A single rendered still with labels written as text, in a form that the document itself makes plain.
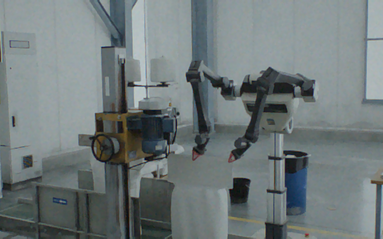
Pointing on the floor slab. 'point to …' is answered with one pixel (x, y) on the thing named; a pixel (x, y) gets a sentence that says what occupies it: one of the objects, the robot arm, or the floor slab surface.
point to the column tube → (114, 107)
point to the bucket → (240, 190)
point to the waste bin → (296, 181)
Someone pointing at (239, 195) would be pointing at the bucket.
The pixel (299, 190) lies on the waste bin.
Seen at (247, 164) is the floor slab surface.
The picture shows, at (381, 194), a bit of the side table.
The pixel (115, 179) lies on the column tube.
